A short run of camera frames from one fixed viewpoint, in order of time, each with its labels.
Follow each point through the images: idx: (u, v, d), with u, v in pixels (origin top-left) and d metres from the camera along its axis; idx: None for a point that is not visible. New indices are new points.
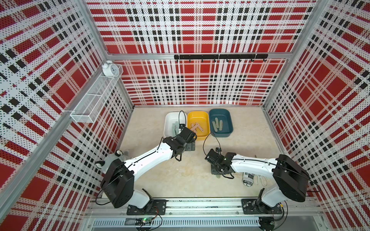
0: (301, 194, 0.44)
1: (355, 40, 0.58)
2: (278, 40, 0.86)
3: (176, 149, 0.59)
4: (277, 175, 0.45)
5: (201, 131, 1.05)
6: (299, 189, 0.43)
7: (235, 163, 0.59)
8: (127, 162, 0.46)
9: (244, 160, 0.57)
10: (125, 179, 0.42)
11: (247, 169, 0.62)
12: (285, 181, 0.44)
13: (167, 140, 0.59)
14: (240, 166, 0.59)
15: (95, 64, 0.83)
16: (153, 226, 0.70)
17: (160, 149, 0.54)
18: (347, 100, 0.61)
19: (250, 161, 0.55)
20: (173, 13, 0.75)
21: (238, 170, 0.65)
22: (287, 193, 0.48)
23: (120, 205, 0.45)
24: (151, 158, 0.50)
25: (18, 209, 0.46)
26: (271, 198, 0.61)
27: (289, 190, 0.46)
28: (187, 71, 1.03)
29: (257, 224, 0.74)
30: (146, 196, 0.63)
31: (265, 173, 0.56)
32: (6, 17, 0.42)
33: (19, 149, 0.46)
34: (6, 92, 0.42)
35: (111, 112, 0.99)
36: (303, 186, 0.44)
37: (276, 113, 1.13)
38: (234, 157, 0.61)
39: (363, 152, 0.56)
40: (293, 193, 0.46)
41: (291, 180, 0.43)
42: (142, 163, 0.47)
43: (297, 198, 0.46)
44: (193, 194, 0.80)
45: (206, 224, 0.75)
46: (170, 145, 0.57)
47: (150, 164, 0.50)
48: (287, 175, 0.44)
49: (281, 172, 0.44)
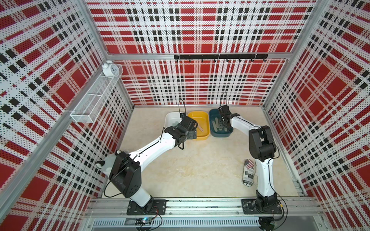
0: (259, 153, 0.59)
1: (355, 40, 0.58)
2: (278, 40, 0.86)
3: (178, 138, 0.60)
4: (252, 133, 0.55)
5: (201, 131, 1.05)
6: (261, 150, 0.58)
7: (235, 118, 0.76)
8: (132, 154, 0.47)
9: (240, 117, 0.73)
10: (132, 170, 0.44)
11: (240, 125, 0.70)
12: (253, 139, 0.61)
13: (169, 130, 0.60)
14: (236, 121, 0.75)
15: (95, 64, 0.83)
16: (153, 226, 0.70)
17: (162, 139, 0.55)
18: (347, 100, 0.61)
19: (244, 120, 0.69)
20: (173, 13, 0.75)
21: (234, 125, 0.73)
22: (250, 148, 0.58)
23: (130, 194, 0.46)
24: (155, 147, 0.51)
25: (18, 209, 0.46)
26: (260, 181, 0.68)
27: (253, 147, 0.62)
28: (187, 71, 1.03)
29: (257, 224, 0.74)
30: (146, 194, 0.62)
31: (246, 131, 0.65)
32: (6, 17, 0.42)
33: (19, 149, 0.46)
34: (6, 92, 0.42)
35: (111, 112, 1.00)
36: (265, 150, 0.58)
37: (276, 113, 1.13)
38: (236, 115, 0.75)
39: (363, 152, 0.56)
40: (255, 150, 0.62)
41: (259, 141, 0.58)
42: (146, 154, 0.48)
43: (255, 155, 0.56)
44: (193, 194, 0.80)
45: (206, 224, 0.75)
46: (172, 134, 0.58)
47: (154, 154, 0.51)
48: (258, 136, 0.58)
49: (257, 133, 0.58)
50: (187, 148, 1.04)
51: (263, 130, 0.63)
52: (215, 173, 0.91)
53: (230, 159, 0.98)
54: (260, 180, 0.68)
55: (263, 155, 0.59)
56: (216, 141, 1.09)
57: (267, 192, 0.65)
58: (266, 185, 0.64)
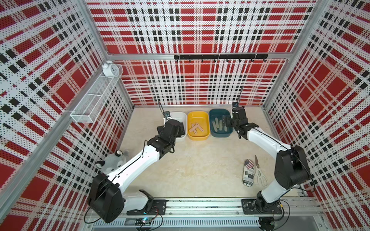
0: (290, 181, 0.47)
1: (355, 40, 0.58)
2: (278, 40, 0.86)
3: (163, 149, 0.57)
4: (281, 155, 0.48)
5: (201, 131, 1.05)
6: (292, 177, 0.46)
7: (254, 132, 0.62)
8: (110, 174, 0.44)
9: (262, 132, 0.59)
10: (111, 193, 0.40)
11: (259, 141, 0.61)
12: (283, 163, 0.48)
13: (152, 141, 0.57)
14: (255, 135, 0.62)
15: (95, 64, 0.83)
16: (153, 227, 0.70)
17: (145, 153, 0.52)
18: (347, 101, 0.61)
19: (268, 136, 0.56)
20: (173, 13, 0.75)
21: (253, 140, 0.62)
22: (278, 173, 0.51)
23: (112, 218, 0.43)
24: (137, 164, 0.48)
25: (18, 209, 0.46)
26: (270, 191, 0.63)
27: (282, 172, 0.49)
28: (187, 71, 1.03)
29: (257, 224, 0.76)
30: (139, 196, 0.58)
31: (272, 152, 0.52)
32: (6, 17, 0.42)
33: (19, 149, 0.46)
34: (6, 92, 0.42)
35: (111, 112, 0.99)
36: (298, 178, 0.46)
37: (276, 113, 1.13)
38: (254, 127, 0.63)
39: (363, 152, 0.56)
40: (284, 176, 0.49)
41: (290, 165, 0.46)
42: (127, 173, 0.45)
43: (285, 183, 0.49)
44: (193, 194, 0.80)
45: (206, 224, 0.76)
46: (155, 147, 0.55)
47: (137, 172, 0.48)
48: (290, 160, 0.46)
49: (287, 155, 0.46)
50: (187, 148, 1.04)
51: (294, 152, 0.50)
52: (215, 173, 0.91)
53: (230, 159, 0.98)
54: (270, 191, 0.63)
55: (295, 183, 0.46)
56: (216, 141, 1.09)
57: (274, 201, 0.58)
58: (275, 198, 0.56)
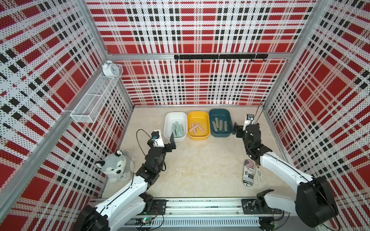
0: (316, 217, 0.41)
1: (355, 40, 0.58)
2: (278, 40, 0.86)
3: (151, 180, 0.60)
4: (303, 188, 0.42)
5: (201, 131, 1.05)
6: (319, 214, 0.41)
7: (268, 159, 0.58)
8: (99, 206, 0.44)
9: (276, 157, 0.56)
10: (99, 226, 0.41)
11: (275, 168, 0.56)
12: (306, 198, 0.42)
13: (140, 172, 0.60)
14: (270, 162, 0.57)
15: (95, 64, 0.83)
16: (153, 226, 0.70)
17: (134, 184, 0.54)
18: (347, 100, 0.61)
19: (284, 163, 0.52)
20: (173, 13, 0.75)
21: (266, 166, 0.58)
22: (302, 209, 0.45)
23: None
24: (125, 196, 0.49)
25: (18, 209, 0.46)
26: (277, 201, 0.60)
27: (305, 207, 0.43)
28: (187, 70, 1.03)
29: (257, 224, 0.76)
30: (131, 206, 0.57)
31: (291, 182, 0.49)
32: (6, 17, 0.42)
33: (19, 149, 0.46)
34: (6, 92, 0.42)
35: (111, 112, 0.99)
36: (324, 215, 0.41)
37: (276, 113, 1.13)
38: (267, 150, 0.60)
39: (363, 152, 0.56)
40: (309, 212, 0.42)
41: (314, 199, 0.41)
42: (115, 204, 0.46)
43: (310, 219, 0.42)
44: (193, 194, 0.80)
45: (206, 224, 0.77)
46: (144, 178, 0.58)
47: (124, 203, 0.49)
48: (313, 194, 0.41)
49: (309, 189, 0.41)
50: (187, 148, 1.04)
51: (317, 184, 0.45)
52: (215, 173, 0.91)
53: (230, 159, 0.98)
54: (277, 200, 0.59)
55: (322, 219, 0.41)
56: (216, 141, 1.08)
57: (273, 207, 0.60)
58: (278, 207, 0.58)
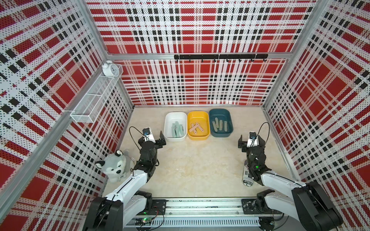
0: (319, 226, 0.40)
1: (355, 40, 0.58)
2: (278, 40, 0.86)
3: (149, 173, 0.62)
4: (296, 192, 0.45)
5: (201, 131, 1.05)
6: (320, 222, 0.40)
7: (266, 175, 0.62)
8: (109, 195, 0.45)
9: (274, 173, 0.59)
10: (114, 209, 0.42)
11: (275, 185, 0.59)
12: (301, 202, 0.44)
13: (138, 167, 0.62)
14: (269, 179, 0.61)
15: (95, 64, 0.83)
16: (153, 226, 0.70)
17: (136, 175, 0.56)
18: (347, 100, 0.61)
19: (280, 177, 0.56)
20: (173, 13, 0.75)
21: (268, 184, 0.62)
22: (304, 217, 0.45)
23: None
24: (131, 184, 0.51)
25: (18, 209, 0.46)
26: (278, 204, 0.59)
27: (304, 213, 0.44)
28: (187, 71, 1.03)
29: (257, 224, 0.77)
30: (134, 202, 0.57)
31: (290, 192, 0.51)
32: (6, 17, 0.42)
33: (19, 149, 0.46)
34: (6, 92, 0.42)
35: (111, 112, 0.99)
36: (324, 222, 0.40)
37: (276, 113, 1.13)
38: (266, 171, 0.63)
39: (363, 152, 0.56)
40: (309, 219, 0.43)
41: (309, 203, 0.42)
42: (124, 191, 0.47)
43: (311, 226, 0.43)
44: (193, 194, 0.80)
45: (206, 224, 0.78)
46: (143, 170, 0.60)
47: (130, 192, 0.50)
48: (307, 198, 0.43)
49: (303, 193, 0.44)
50: (187, 148, 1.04)
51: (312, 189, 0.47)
52: (215, 173, 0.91)
53: (230, 159, 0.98)
54: (278, 204, 0.59)
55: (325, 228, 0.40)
56: (216, 141, 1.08)
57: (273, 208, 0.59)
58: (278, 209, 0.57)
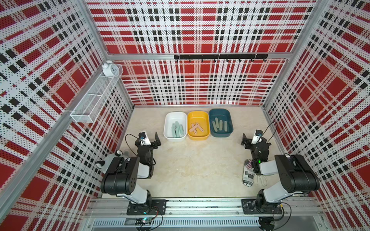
0: (294, 184, 0.46)
1: (355, 40, 0.58)
2: (278, 40, 0.86)
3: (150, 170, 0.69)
4: (279, 157, 0.53)
5: (201, 131, 1.05)
6: (296, 181, 0.45)
7: (263, 164, 0.69)
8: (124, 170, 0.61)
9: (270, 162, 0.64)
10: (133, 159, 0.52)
11: (270, 168, 0.64)
12: (282, 165, 0.52)
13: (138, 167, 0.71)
14: (265, 165, 0.68)
15: (95, 64, 0.83)
16: (152, 226, 0.70)
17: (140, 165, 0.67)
18: (347, 101, 0.61)
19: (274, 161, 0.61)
20: (173, 13, 0.75)
21: (265, 173, 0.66)
22: (283, 181, 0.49)
23: (125, 190, 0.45)
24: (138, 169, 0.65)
25: (18, 209, 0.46)
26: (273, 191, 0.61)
27: (284, 175, 0.51)
28: (187, 71, 1.03)
29: (257, 224, 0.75)
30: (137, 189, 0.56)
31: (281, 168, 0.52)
32: (6, 17, 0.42)
33: (19, 149, 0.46)
34: (6, 92, 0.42)
35: (111, 112, 1.00)
36: (299, 181, 0.45)
37: (276, 113, 1.13)
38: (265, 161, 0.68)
39: (363, 152, 0.56)
40: (286, 180, 0.49)
41: (288, 165, 0.49)
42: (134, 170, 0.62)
43: (288, 186, 0.48)
44: (193, 194, 0.80)
45: (206, 224, 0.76)
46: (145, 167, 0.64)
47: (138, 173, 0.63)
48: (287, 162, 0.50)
49: (284, 158, 0.51)
50: (187, 148, 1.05)
51: (295, 160, 0.54)
52: (215, 173, 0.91)
53: (230, 159, 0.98)
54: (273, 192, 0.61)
55: (300, 187, 0.46)
56: (216, 141, 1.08)
57: (273, 202, 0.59)
58: (275, 198, 0.62)
